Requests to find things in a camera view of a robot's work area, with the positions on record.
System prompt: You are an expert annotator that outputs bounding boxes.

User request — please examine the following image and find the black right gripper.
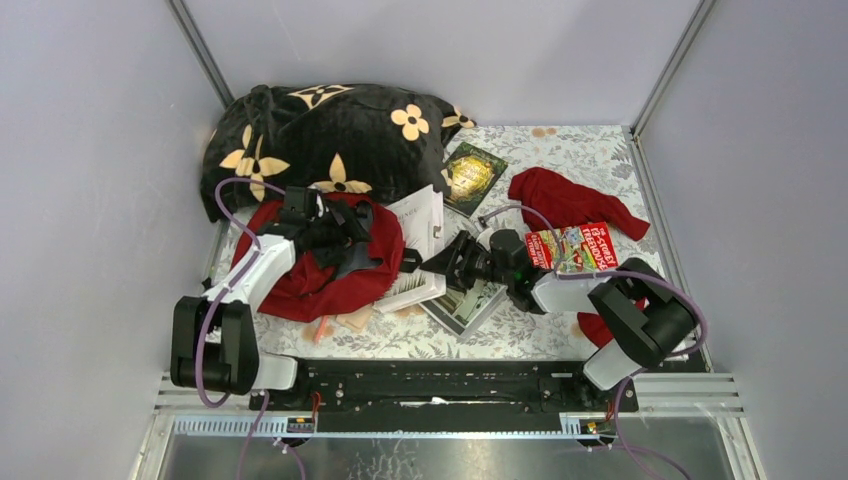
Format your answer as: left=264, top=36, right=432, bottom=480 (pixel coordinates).
left=419, top=231, right=512, bottom=295

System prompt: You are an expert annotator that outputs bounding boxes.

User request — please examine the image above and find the red student backpack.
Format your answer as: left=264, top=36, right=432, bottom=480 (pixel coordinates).
left=223, top=189, right=404, bottom=323

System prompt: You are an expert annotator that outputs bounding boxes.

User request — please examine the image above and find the grey interior photo book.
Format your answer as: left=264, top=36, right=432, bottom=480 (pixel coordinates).
left=420, top=280, right=507, bottom=340

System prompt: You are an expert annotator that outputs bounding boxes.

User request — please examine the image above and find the white palm leaf book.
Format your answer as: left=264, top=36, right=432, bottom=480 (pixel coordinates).
left=374, top=185, right=446, bottom=313

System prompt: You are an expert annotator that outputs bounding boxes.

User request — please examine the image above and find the red treehouse book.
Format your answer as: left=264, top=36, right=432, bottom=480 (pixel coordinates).
left=524, top=222, right=620, bottom=274

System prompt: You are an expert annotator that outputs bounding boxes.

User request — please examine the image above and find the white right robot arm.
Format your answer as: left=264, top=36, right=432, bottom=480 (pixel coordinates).
left=419, top=229, right=701, bottom=412

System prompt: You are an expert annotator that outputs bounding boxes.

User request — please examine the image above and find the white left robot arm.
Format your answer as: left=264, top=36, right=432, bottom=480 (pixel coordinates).
left=170, top=187, right=380, bottom=411

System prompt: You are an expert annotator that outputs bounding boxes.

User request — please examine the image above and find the floral table mat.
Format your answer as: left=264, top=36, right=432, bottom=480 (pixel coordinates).
left=253, top=126, right=650, bottom=360

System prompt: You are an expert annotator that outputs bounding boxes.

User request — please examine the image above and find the dark green gold book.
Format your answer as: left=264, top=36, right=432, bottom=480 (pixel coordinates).
left=442, top=142, right=509, bottom=218

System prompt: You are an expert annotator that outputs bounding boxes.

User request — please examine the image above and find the black floral blanket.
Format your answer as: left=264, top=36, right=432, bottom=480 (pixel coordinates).
left=199, top=83, right=476, bottom=223

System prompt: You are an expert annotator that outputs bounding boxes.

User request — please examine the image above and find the orange pen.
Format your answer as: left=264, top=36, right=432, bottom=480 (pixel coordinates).
left=312, top=315, right=330, bottom=344

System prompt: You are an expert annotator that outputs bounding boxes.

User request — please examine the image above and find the red cloth garment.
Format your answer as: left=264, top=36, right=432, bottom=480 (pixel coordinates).
left=508, top=166, right=652, bottom=350

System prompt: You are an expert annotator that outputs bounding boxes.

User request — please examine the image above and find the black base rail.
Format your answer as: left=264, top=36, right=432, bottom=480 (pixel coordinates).
left=268, top=359, right=617, bottom=434

